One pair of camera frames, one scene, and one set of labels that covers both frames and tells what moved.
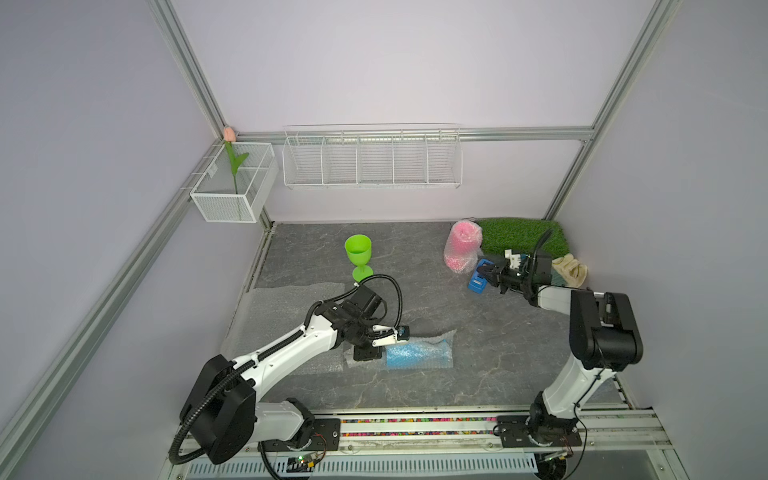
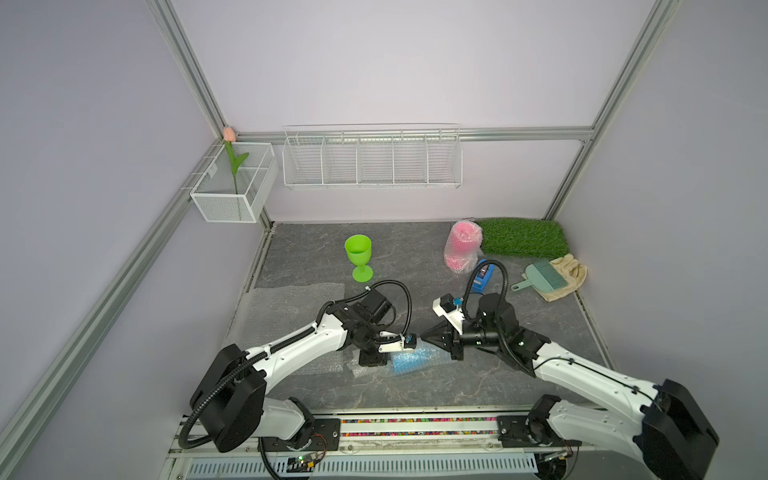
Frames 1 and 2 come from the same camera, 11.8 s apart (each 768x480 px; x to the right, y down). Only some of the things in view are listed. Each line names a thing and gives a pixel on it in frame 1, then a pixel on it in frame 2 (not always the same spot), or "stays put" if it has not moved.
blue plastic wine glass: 411,355 stays put
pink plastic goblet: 463,246 stays put
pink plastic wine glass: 466,236 stays put
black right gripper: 495,274 to 448,337
